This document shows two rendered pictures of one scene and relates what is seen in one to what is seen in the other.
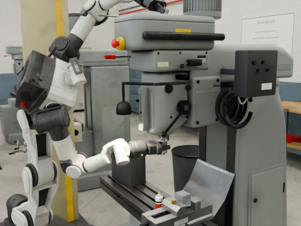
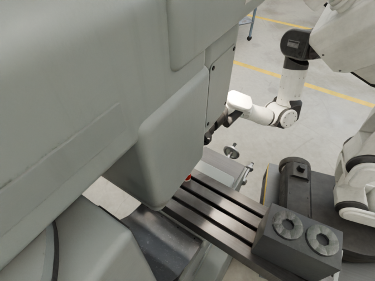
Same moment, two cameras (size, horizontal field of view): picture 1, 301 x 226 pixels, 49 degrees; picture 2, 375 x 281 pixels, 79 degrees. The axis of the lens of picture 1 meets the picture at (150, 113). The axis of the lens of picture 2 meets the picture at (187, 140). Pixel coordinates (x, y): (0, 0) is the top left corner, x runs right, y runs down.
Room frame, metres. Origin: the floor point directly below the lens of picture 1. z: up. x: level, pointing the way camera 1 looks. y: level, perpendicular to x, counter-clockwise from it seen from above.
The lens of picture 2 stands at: (2.11, -0.28, 1.80)
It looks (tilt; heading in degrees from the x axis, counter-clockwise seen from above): 49 degrees down; 154
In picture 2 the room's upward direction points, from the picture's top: straight up
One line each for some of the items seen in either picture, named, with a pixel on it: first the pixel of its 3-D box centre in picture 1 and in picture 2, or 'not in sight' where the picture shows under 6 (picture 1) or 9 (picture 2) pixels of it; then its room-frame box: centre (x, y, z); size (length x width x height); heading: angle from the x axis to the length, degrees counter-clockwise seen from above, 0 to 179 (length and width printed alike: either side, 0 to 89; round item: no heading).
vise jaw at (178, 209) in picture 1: (173, 206); not in sight; (1.48, -0.11, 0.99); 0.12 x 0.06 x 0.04; 34
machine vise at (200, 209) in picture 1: (178, 211); not in sight; (1.49, -0.13, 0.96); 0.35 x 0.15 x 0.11; 124
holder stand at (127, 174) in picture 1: (127, 165); (293, 242); (2.04, 0.15, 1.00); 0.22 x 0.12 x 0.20; 38
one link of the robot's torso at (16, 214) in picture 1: (32, 215); (359, 202); (2.01, 0.78, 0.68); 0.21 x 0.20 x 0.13; 46
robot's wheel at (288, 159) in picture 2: not in sight; (294, 168); (1.63, 0.77, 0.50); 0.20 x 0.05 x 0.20; 46
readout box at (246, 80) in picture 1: (256, 73); not in sight; (1.53, -0.49, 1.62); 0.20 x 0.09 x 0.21; 121
